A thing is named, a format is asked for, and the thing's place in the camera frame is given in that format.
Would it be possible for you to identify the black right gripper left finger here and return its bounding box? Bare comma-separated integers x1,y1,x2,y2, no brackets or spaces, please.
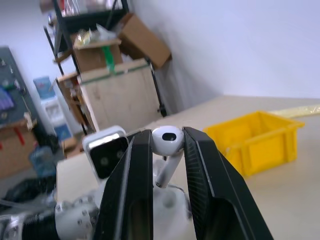
93,129,154,240

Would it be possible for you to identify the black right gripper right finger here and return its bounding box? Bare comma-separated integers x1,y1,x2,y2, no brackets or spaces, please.
182,126,275,240

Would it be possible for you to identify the white earbud charging case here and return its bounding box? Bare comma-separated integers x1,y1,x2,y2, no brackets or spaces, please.
152,159,194,240

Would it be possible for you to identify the white earbud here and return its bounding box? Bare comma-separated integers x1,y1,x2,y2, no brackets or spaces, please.
151,125,185,189

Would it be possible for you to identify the yellow plastic bin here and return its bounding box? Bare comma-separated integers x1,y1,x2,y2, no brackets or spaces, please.
201,110,306,178

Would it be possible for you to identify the blue water bottle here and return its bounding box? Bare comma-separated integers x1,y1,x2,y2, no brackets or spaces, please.
28,146,59,179

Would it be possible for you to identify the large light wooden crate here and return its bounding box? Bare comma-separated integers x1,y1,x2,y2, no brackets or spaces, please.
79,58,162,131

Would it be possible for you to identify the black plastic bag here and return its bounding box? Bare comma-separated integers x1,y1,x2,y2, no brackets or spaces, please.
0,174,58,210

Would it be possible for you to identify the yellowish plastic strip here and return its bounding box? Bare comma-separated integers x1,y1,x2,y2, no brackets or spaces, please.
269,103,320,119

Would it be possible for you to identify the white water dispenser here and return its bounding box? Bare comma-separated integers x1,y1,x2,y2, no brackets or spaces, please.
33,76,74,144

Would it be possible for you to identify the brown cardboard box with red tape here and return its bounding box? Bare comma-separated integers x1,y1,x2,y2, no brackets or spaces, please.
0,119,39,179

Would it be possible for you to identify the open cardboard box with green tape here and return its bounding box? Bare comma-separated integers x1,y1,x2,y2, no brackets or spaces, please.
70,37,124,74

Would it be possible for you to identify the tilted brown cardboard box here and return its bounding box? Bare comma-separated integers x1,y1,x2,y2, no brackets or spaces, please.
116,12,173,70

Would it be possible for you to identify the dark grey tool pegboard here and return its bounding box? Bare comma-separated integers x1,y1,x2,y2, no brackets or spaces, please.
0,46,39,127

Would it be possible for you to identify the black metal shelving rack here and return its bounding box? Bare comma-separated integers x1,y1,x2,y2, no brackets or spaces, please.
43,0,168,137

